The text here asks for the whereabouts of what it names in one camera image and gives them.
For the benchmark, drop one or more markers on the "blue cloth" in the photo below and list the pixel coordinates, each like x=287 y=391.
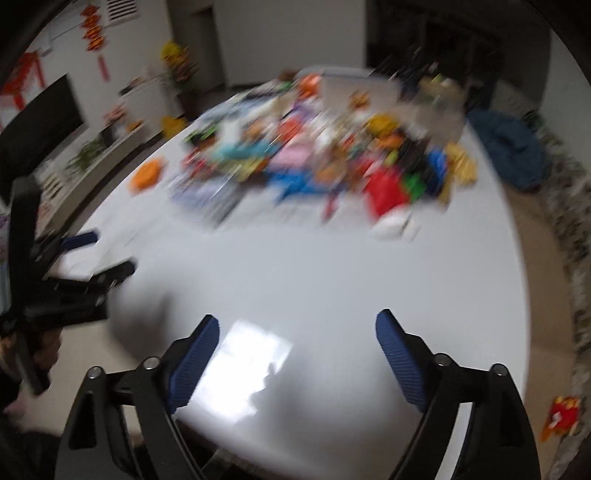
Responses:
x=508 y=143

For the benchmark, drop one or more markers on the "heap of mixed packets and toys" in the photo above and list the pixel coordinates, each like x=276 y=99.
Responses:
x=314 y=147

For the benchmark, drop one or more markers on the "person's left hand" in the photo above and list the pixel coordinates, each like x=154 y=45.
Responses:
x=48 y=348

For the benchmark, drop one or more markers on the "yellow container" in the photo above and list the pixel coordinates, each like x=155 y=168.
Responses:
x=173 y=125

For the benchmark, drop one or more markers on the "black television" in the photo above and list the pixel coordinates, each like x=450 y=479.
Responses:
x=37 y=124

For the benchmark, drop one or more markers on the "red yellow plush toy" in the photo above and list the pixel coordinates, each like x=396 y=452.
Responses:
x=561 y=417

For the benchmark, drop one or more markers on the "red hanging decoration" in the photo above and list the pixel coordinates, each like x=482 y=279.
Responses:
x=94 y=34

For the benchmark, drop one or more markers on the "white television cabinet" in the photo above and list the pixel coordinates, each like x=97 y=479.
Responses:
x=99 y=161

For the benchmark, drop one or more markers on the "orange plastic toy piece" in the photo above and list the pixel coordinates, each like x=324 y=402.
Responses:
x=147 y=173

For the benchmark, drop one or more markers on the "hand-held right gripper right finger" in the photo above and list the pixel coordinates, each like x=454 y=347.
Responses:
x=399 y=360

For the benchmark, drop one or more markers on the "white crumpled packet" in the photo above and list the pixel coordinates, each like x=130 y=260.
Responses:
x=395 y=226

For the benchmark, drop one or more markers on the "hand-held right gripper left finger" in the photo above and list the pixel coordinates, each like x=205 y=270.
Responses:
x=196 y=364

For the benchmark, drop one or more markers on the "yellow flower bouquet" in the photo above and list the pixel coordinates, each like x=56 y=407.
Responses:
x=178 y=62

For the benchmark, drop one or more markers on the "floral patterned sofa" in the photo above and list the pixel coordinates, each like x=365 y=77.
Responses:
x=565 y=240

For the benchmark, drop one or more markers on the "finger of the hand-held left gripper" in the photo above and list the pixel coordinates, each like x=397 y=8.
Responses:
x=82 y=239
x=117 y=271

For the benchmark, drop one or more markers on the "green potted plant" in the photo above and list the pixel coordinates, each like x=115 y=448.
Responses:
x=85 y=157

